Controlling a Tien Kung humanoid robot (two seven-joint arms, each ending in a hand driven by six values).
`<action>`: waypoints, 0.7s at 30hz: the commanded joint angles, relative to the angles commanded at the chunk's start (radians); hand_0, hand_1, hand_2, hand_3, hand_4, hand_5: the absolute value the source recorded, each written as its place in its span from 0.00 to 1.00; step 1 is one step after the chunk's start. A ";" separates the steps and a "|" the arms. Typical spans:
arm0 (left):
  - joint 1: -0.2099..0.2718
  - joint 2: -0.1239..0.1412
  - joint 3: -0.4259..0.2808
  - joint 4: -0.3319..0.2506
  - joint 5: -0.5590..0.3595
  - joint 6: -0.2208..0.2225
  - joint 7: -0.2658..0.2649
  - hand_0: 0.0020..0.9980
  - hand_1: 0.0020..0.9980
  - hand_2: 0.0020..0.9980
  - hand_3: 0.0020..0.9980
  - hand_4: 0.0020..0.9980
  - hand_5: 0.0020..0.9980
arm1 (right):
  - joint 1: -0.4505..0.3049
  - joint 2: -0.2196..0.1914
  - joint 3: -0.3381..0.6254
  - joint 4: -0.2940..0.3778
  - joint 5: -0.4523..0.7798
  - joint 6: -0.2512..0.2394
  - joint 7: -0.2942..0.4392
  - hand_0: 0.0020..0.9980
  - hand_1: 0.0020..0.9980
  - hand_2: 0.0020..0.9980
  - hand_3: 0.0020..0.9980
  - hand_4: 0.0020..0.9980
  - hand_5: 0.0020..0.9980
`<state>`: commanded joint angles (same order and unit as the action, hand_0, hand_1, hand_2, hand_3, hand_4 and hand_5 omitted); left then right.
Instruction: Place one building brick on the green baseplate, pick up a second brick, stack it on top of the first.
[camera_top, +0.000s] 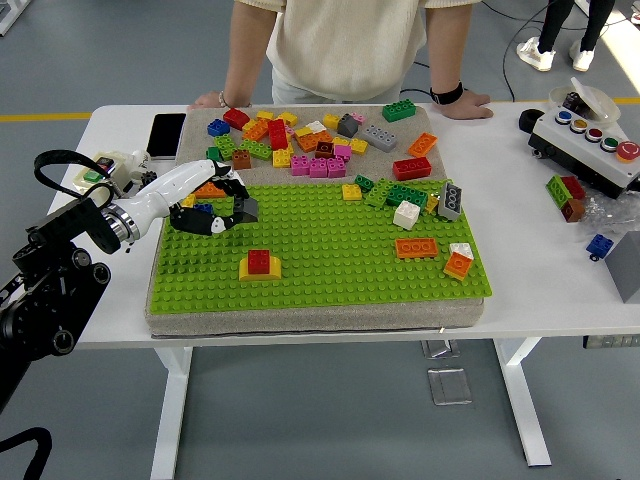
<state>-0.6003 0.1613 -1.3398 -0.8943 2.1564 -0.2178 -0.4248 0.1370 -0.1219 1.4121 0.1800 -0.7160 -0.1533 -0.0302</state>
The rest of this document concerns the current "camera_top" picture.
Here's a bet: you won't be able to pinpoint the dark green long brick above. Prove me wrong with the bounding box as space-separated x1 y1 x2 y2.
382 99 419 123
383 183 429 210

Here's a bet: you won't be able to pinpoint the black smartphone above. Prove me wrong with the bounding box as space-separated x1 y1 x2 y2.
146 112 187 161

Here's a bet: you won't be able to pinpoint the small white plastic piece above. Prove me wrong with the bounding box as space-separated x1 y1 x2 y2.
130 148 153 176

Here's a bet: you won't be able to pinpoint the orange long brick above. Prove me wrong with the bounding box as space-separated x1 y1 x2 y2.
407 132 439 159
295 130 334 154
242 118 271 143
193 181 226 200
394 237 439 260

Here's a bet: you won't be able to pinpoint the red long brick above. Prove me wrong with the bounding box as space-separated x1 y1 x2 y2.
267 118 290 151
392 157 433 182
560 175 587 201

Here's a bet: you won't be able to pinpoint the beaded bracelet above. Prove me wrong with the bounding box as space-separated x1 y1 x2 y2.
218 88 253 108

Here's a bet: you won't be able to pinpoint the blue brick keychain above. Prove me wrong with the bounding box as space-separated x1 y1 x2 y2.
585 233 615 262

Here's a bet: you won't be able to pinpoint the table control panel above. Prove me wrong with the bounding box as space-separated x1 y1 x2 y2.
582 334 640 350

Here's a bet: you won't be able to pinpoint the lime green long brick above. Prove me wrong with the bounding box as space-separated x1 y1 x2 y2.
363 178 396 209
237 139 274 162

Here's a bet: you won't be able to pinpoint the grey cushion mat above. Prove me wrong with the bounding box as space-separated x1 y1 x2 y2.
144 104 487 341

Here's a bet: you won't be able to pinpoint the black wristwatch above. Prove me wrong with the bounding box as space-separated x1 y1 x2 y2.
429 81 465 106

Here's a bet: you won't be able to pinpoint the person's right hand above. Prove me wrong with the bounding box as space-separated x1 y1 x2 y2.
187 90 225 111

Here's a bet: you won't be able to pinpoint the black round roll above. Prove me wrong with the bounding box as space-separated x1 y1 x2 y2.
518 108 547 136

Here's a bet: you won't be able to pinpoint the clear floor plate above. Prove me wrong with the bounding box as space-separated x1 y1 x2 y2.
421 339 461 359
426 368 474 406

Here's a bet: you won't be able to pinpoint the person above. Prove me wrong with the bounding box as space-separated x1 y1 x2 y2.
516 0 621 75
234 0 484 105

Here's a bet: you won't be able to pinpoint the green studded baseplate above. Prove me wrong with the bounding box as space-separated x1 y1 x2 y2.
146 178 494 315

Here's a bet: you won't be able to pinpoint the white round lidded container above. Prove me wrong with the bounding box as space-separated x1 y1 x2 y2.
548 76 623 124

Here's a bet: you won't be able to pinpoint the clear plastic wrap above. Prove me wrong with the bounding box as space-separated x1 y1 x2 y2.
577 192 640 236

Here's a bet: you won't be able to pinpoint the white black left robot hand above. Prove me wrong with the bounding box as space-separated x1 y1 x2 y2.
119 158 251 239

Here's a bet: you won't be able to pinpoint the white control box coloured buttons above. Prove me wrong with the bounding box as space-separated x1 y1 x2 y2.
528 105 640 201

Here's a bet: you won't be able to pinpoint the white table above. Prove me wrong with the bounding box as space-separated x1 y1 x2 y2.
44 102 640 469

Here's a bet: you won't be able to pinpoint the white metal frame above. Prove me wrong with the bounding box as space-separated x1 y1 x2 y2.
0 0 25 37

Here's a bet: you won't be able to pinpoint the grey box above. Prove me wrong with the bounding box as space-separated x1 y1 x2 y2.
602 229 640 305

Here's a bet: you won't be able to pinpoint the orange brick on yellow plate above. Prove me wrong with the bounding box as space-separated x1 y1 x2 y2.
442 252 473 281

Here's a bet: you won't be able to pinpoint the person's left hand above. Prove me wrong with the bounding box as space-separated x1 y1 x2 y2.
439 93 495 120

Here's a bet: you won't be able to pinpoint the beige red-green switch box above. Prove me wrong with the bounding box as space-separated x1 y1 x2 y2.
72 150 136 199

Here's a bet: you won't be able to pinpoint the grey long brick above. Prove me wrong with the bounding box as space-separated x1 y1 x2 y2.
360 124 399 153
436 182 463 222

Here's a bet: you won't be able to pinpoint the black floor cable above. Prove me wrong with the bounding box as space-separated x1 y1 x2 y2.
399 59 435 104
501 0 557 103

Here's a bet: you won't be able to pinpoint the red square brick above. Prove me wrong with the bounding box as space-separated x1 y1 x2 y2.
247 249 271 276
222 107 251 131

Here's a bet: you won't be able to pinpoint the yellow curved brick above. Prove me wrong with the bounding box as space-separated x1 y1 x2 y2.
238 254 282 283

